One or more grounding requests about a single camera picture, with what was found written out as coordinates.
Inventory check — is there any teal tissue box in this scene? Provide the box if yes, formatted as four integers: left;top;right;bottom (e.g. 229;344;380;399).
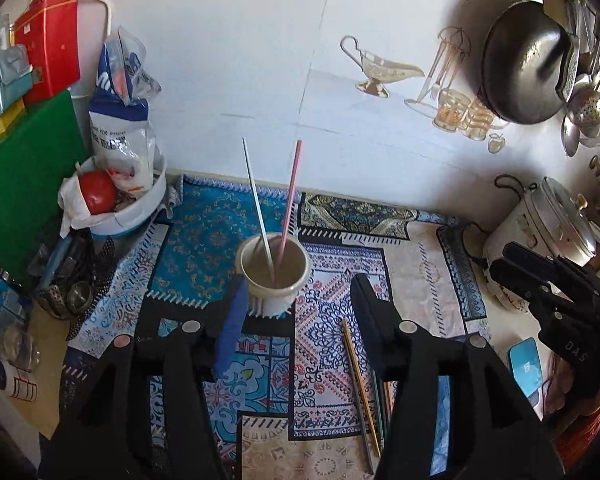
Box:
0;45;34;131

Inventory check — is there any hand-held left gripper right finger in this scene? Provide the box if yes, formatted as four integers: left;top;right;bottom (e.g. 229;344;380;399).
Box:
350;272;566;480

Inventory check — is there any dark green chopstick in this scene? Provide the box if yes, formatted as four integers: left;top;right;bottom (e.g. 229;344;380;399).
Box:
372;370;387;442

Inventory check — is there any green cutting board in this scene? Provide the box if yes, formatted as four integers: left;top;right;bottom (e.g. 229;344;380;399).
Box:
0;89;94;286

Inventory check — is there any white chopstick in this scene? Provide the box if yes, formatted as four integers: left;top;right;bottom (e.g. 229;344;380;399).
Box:
242;137;276;282

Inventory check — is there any glass jar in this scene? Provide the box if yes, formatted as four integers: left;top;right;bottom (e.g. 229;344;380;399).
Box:
0;255;37;361

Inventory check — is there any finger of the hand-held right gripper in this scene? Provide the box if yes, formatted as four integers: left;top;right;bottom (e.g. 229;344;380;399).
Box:
502;241;562;275
489;258;549;307

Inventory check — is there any yellow box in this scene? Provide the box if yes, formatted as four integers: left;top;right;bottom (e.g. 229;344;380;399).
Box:
0;100;26;149

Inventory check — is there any metal ladle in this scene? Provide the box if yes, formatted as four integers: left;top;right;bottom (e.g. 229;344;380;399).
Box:
560;114;582;157

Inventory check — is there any metal cup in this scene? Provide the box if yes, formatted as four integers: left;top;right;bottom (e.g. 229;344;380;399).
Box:
65;280;95;317

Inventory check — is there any white jar with dark lid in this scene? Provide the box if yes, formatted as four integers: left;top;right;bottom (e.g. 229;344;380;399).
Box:
0;357;39;402

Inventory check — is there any red tomato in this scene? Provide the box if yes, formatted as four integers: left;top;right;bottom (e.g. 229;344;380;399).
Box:
80;171;119;215

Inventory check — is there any black power cable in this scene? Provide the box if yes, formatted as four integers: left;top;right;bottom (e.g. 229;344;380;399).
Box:
461;173;527;267

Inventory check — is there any grey chopstick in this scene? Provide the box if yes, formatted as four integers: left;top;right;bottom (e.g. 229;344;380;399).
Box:
351;360;375;475

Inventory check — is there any white rice cooker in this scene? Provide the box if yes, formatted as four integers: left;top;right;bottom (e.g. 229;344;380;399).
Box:
482;175;600;314

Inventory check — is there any white and blue plastic bag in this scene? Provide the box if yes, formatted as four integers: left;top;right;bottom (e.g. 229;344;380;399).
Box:
88;25;164;196

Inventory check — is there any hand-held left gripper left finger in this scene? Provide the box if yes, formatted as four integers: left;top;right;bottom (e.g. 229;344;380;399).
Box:
40;279;252;480

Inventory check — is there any patterned blue table mat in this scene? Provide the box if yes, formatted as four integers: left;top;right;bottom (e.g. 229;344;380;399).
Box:
62;174;496;480

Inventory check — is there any pink chopstick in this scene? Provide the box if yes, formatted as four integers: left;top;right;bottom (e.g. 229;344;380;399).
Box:
275;140;305;269

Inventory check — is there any white ceramic cup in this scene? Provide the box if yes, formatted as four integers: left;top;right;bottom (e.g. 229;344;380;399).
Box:
235;232;312;319

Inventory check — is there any metal skimmer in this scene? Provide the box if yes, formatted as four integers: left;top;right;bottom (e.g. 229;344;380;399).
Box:
565;74;600;137

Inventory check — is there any black wok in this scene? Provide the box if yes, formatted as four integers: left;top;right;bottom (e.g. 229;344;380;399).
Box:
480;0;579;126

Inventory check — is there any wooden chopstick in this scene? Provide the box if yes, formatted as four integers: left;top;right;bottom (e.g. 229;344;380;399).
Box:
340;318;383;458

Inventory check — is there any white bowl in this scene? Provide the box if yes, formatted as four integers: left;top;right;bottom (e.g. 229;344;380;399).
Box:
57;155;169;239

